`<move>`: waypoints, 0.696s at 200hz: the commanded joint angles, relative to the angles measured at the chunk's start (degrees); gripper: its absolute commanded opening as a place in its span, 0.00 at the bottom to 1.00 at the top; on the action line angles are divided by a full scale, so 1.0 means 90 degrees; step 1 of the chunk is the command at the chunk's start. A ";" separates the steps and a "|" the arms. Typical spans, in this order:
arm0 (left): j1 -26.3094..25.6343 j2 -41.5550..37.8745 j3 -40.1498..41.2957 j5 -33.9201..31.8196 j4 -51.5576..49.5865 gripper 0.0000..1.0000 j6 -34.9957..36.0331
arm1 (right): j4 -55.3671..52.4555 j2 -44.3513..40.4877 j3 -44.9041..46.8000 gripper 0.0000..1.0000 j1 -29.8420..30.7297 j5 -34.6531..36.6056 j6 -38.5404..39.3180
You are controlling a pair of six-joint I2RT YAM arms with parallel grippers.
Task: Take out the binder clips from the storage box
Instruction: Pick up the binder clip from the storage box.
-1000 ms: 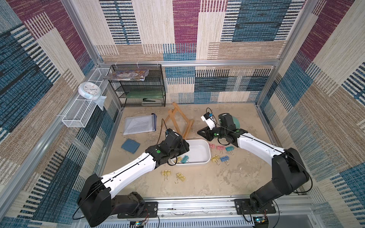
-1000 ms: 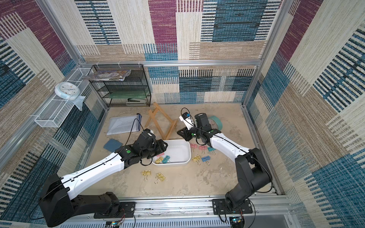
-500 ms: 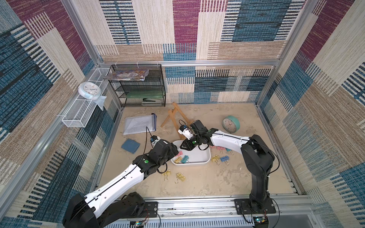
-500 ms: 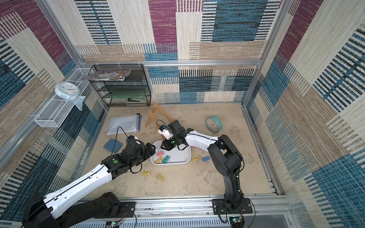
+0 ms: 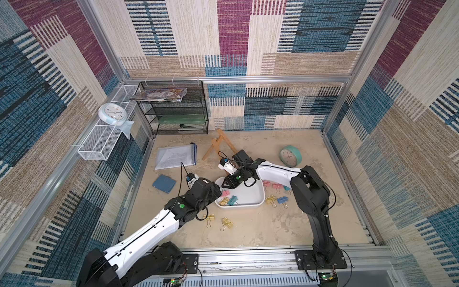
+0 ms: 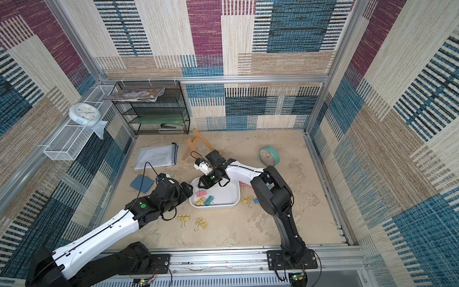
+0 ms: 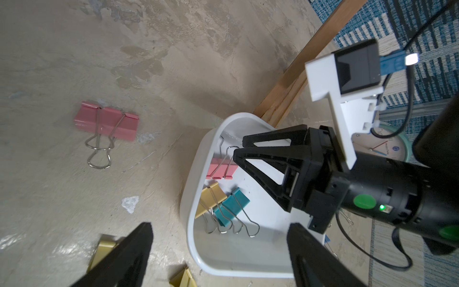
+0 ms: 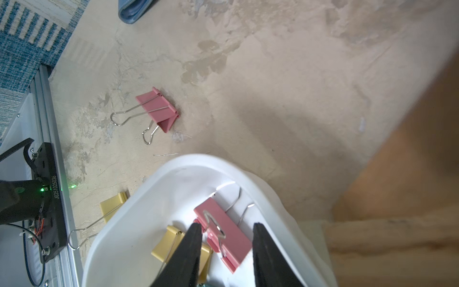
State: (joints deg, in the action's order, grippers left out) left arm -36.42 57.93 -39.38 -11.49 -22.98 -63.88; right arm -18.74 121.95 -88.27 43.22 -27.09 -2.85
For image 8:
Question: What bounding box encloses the pink binder clip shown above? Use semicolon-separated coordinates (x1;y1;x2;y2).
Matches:
109;87;180;145

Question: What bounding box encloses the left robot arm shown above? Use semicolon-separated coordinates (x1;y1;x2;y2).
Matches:
1;138;50;225

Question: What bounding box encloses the yellow clip inside box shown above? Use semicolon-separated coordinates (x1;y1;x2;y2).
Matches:
151;226;213;287

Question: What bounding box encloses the blue square cloth pad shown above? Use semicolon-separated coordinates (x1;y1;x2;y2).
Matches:
118;0;157;24

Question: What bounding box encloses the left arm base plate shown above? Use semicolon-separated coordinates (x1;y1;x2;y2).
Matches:
31;142;68;263

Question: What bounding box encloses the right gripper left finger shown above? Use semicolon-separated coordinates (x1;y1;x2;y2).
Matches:
151;223;203;287

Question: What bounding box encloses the small wooden easel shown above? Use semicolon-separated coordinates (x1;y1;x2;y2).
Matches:
323;55;459;287

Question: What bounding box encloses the pink clip inside box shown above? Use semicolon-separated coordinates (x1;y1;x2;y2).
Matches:
194;182;252;273

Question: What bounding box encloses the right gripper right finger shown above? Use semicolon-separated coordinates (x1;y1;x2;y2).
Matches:
252;222;304;287

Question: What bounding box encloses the white plastic storage box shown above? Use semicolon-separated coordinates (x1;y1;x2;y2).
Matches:
82;154;337;287

